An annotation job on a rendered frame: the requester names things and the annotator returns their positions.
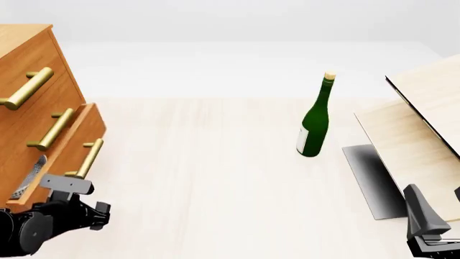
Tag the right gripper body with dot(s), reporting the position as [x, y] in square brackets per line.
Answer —
[431, 248]

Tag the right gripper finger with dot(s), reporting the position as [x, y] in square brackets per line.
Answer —
[422, 213]
[457, 194]

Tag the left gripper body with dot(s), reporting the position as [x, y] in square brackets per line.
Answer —
[98, 217]

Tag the wooden drawer pulled open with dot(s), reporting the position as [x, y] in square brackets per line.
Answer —
[77, 135]

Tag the wooden cabinet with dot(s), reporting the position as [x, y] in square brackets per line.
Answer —
[21, 37]

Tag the grey plate on black stalk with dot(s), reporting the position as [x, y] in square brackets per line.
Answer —
[64, 184]

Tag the pale wooden rack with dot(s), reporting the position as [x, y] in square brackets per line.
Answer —
[406, 135]

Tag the green wine bottle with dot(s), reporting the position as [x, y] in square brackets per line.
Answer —
[314, 129]

